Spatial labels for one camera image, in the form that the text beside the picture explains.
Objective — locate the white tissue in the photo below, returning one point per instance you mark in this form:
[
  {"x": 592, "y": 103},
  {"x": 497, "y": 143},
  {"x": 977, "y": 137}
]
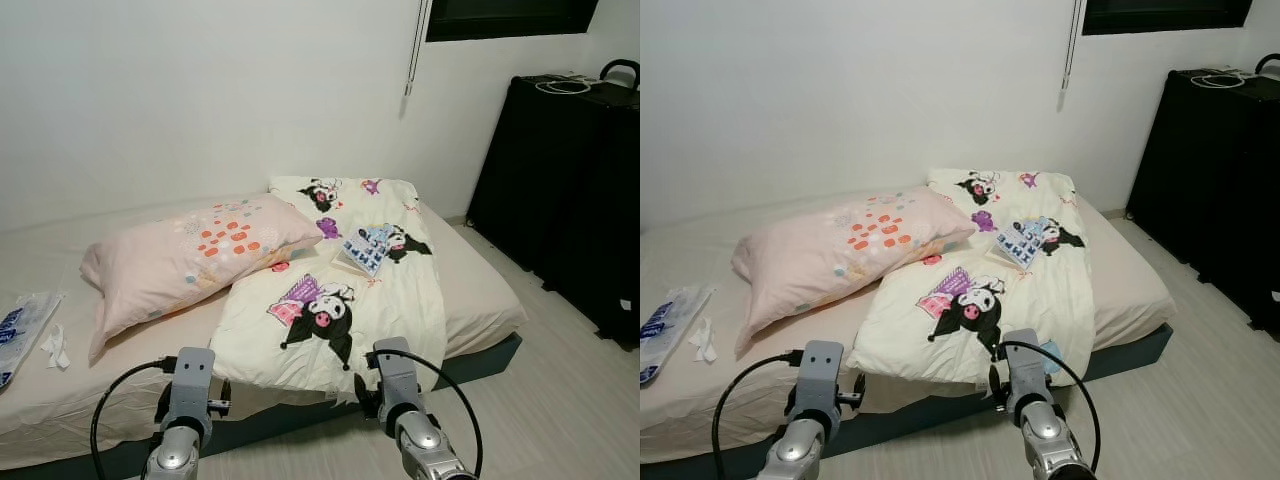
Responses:
[
  {"x": 55, "y": 348},
  {"x": 703, "y": 340}
]

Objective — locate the pink dotted pillow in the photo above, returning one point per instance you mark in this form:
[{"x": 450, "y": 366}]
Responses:
[
  {"x": 830, "y": 255},
  {"x": 180, "y": 265}
]

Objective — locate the clear blue plastic pack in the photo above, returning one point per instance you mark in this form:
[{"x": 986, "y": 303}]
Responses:
[
  {"x": 20, "y": 335},
  {"x": 670, "y": 330}
]

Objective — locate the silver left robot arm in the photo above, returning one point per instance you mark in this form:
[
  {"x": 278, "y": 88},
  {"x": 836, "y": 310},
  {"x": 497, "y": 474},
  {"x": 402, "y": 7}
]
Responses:
[
  {"x": 172, "y": 455},
  {"x": 795, "y": 450}
]

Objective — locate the cream cartoon print blanket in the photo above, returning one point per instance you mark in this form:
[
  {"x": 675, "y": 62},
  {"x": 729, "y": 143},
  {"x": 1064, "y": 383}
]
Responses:
[
  {"x": 1050, "y": 290},
  {"x": 400, "y": 300}
]

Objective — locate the open blue patterned booklet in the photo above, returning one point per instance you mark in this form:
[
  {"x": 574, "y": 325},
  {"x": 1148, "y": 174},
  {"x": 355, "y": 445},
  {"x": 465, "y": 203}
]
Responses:
[
  {"x": 1018, "y": 243},
  {"x": 365, "y": 250}
]

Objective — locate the mattress with beige sheet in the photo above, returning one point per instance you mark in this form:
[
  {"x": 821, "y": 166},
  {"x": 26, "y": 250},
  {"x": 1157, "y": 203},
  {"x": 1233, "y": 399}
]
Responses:
[
  {"x": 1130, "y": 290},
  {"x": 480, "y": 300}
]

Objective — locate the black wardrobe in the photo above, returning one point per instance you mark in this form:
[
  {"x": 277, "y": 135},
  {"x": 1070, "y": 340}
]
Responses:
[
  {"x": 1210, "y": 180},
  {"x": 560, "y": 190}
]

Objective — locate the black framed window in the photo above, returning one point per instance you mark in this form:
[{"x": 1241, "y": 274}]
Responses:
[
  {"x": 510, "y": 18},
  {"x": 1165, "y": 15}
]

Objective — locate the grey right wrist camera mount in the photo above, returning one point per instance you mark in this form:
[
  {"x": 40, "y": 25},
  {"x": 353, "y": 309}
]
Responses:
[
  {"x": 1022, "y": 365},
  {"x": 397, "y": 375}
]

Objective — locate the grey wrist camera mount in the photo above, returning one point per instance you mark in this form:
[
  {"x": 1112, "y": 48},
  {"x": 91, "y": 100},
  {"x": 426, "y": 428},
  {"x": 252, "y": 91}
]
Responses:
[
  {"x": 1022, "y": 365},
  {"x": 820, "y": 375},
  {"x": 397, "y": 375},
  {"x": 190, "y": 385}
]

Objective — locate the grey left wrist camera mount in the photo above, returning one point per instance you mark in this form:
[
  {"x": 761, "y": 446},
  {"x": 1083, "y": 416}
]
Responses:
[
  {"x": 820, "y": 375},
  {"x": 190, "y": 385}
]

